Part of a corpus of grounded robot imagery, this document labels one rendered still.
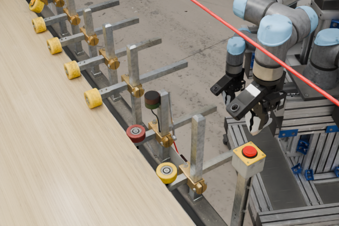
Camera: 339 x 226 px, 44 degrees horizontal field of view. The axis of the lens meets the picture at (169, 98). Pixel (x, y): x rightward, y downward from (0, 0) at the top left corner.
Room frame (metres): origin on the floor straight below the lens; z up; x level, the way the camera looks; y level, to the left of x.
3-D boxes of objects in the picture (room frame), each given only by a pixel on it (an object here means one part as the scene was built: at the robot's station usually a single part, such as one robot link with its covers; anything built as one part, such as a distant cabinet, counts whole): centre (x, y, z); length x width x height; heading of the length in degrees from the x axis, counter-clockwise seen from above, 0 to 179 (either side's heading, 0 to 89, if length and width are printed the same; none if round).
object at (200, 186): (1.09, -0.09, 0.81); 0.13 x 0.06 x 0.05; 31
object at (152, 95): (1.26, 0.07, 0.99); 0.06 x 0.06 x 0.22; 31
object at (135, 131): (1.26, 0.14, 0.85); 0.08 x 0.08 x 0.11
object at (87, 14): (1.93, 0.41, 0.88); 0.03 x 0.03 x 0.48; 31
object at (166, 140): (1.30, 0.04, 0.85); 0.13 x 0.06 x 0.05; 31
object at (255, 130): (0.85, -0.26, 1.34); 0.06 x 0.03 x 0.09; 121
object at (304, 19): (0.95, -0.31, 1.60); 0.11 x 0.11 x 0.08; 44
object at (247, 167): (0.85, -0.24, 1.18); 0.07 x 0.07 x 0.08; 31
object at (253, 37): (1.61, -0.34, 1.12); 0.11 x 0.11 x 0.08; 69
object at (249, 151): (0.85, -0.24, 1.22); 0.04 x 0.04 x 0.02
